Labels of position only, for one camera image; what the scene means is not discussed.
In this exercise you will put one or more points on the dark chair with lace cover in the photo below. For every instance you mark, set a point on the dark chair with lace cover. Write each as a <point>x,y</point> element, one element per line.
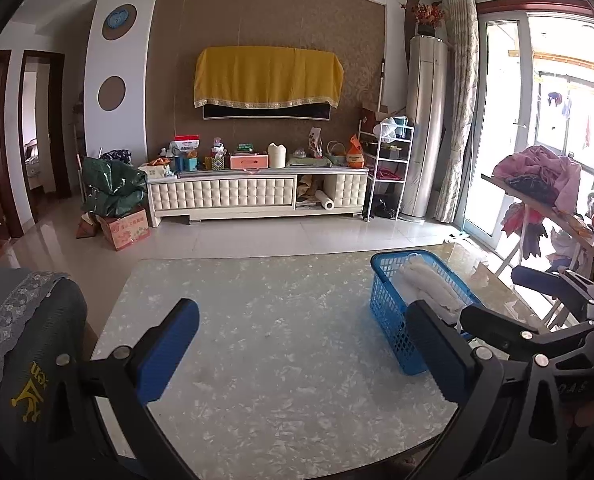
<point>22,340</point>

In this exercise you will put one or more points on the glass sliding door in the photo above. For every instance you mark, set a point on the glass sliding door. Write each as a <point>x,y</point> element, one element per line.
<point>507,110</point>

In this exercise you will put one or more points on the pink garment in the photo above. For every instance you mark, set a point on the pink garment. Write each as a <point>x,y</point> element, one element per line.
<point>542,160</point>

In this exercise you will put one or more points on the white fluffy towel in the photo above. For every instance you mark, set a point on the white fluffy towel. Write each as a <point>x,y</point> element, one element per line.
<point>432,285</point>

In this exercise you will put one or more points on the pink storage box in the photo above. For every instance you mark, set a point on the pink storage box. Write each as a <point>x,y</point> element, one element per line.
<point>249,161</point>

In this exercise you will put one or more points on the white metal shelf rack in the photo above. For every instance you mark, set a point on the white metal shelf rack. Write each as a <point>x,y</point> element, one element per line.
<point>368,175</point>

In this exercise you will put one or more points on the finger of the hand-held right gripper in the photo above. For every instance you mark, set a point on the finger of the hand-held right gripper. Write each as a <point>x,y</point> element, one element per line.
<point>532,278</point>
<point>497,327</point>

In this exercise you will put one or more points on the yellow cloth cover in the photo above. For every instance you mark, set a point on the yellow cloth cover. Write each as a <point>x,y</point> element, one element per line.
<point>267,77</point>

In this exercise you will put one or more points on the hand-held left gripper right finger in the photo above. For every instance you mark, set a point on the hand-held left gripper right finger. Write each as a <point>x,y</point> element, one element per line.
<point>437,355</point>

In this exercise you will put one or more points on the blue plastic basket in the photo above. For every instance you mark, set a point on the blue plastic basket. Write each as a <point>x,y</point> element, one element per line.
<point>387,310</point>

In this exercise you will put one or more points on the dark garment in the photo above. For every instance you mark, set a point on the dark garment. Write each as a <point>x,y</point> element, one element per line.
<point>532,188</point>

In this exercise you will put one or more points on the printed gift bag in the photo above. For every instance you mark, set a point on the printed gift bag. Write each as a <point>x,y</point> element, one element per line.
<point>315,141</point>

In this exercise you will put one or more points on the hanging coloured clothes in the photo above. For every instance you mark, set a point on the hanging coloured clothes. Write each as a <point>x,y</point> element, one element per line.
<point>519,220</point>

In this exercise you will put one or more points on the white knotted plastic bag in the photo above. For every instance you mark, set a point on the white knotted plastic bag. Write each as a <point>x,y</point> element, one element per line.
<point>391,130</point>

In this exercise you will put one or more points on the red white snack bag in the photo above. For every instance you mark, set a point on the red white snack bag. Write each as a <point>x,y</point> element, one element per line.
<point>187,143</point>

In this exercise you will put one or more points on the orange bag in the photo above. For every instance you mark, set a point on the orange bag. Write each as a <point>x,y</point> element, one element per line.
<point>356,154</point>

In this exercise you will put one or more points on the patterned curtain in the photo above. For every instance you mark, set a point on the patterned curtain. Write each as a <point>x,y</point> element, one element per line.
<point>459,85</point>

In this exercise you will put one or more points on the white jug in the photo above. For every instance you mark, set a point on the white jug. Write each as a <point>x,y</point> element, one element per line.
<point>277,156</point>

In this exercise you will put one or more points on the ironing board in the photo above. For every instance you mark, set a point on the ironing board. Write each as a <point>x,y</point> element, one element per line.
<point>577,222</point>

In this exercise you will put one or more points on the dark wooden door frame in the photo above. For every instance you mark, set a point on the dark wooden door frame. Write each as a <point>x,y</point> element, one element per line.
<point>59,125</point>

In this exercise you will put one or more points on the flower vase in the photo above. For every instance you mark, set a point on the flower vase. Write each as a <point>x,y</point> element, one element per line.
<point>427,15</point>

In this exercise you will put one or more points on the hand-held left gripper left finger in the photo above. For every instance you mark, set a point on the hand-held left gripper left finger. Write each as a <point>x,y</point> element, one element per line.
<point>169,350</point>

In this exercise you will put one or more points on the paper roll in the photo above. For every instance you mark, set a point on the paper roll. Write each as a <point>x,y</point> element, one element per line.
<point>324,201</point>

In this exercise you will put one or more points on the standing air conditioner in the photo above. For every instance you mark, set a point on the standing air conditioner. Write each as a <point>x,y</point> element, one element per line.
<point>424,125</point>

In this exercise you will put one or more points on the woven basket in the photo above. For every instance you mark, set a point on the woven basket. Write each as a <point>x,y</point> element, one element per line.
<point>337,152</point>

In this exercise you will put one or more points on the cardboard box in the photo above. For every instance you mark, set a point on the cardboard box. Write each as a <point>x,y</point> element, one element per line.
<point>126,230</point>

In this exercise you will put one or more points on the green bag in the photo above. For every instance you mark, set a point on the green bag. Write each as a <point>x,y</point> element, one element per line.
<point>112,185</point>

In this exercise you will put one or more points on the blue round wall clock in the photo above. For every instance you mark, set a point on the blue round wall clock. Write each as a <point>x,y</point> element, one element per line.
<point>118,20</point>

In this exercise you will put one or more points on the white tufted TV cabinet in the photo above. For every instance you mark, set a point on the white tufted TV cabinet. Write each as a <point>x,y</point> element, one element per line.
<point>217,195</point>

